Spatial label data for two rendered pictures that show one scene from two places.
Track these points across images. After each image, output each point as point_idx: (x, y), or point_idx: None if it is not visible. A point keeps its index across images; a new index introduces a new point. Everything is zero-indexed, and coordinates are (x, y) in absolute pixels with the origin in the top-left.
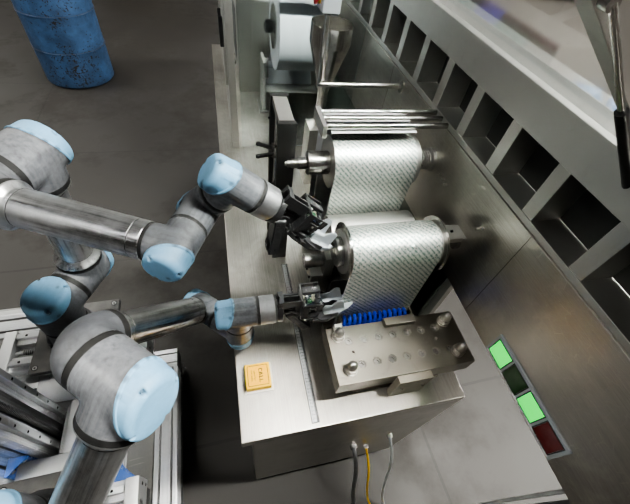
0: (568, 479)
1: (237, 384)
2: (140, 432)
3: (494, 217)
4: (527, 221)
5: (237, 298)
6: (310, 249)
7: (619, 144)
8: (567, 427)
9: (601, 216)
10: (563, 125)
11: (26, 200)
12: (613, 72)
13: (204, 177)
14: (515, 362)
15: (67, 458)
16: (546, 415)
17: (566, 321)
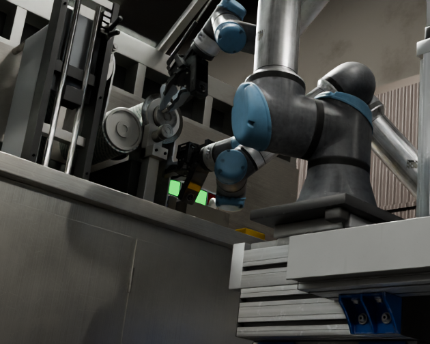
0: (226, 211)
1: (263, 239)
2: None
3: (122, 106)
4: (140, 98)
5: (228, 138)
6: (192, 96)
7: (188, 36)
8: (212, 185)
9: (145, 92)
10: (132, 44)
11: None
12: (207, 5)
13: (241, 7)
14: (181, 181)
15: (398, 131)
16: (206, 190)
17: (184, 135)
